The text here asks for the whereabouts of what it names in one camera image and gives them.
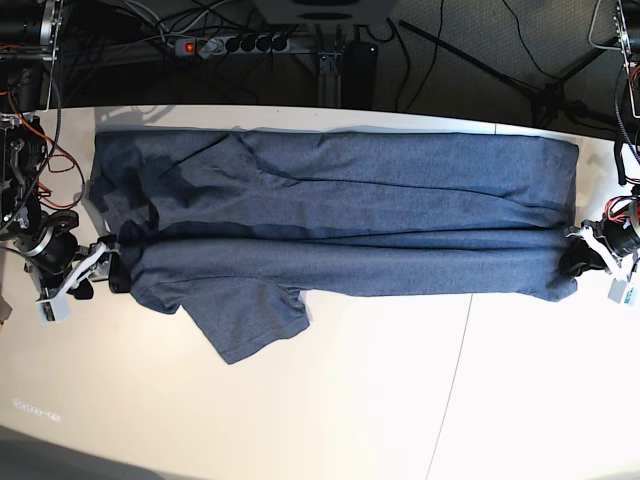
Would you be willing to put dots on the black tripod stand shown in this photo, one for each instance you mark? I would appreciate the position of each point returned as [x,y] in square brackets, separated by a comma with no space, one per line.
[546,103]

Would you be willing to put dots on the white power strip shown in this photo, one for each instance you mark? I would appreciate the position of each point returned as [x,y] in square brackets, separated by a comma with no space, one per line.
[206,48]

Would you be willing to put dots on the grey overhead camera mount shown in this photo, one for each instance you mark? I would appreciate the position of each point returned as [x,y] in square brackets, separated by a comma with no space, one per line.
[325,11]

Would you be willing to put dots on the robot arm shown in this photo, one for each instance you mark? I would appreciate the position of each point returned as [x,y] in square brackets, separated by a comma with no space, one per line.
[626,97]
[33,227]

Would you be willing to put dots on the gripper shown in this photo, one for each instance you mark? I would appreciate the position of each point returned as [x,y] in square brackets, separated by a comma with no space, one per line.
[55,250]
[603,245]

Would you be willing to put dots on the black power adapter box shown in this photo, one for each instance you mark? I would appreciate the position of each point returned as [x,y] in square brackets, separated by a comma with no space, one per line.
[359,75]

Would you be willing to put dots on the blue T-shirt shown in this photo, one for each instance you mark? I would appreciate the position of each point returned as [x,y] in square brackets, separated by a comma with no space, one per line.
[233,227]

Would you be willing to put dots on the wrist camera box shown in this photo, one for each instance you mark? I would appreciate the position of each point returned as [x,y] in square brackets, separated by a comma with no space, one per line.
[623,292]
[53,310]

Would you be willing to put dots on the aluminium frame post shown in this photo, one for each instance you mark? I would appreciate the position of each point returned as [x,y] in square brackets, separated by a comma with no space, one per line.
[329,79]

